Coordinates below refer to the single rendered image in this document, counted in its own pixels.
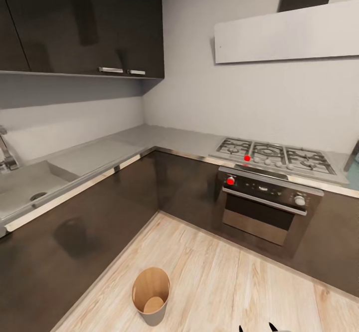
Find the oven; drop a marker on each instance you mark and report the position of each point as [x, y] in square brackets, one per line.
[269, 212]

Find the cabinet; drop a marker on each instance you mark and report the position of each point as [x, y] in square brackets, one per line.
[91, 38]
[12, 58]

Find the range hood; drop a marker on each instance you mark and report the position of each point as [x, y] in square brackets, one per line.
[302, 29]

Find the drop in sink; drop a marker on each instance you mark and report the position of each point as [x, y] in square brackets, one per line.
[21, 187]

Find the trash can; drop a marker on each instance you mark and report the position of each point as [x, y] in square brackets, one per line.
[150, 293]

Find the burner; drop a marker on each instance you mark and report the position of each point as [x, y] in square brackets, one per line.
[302, 161]

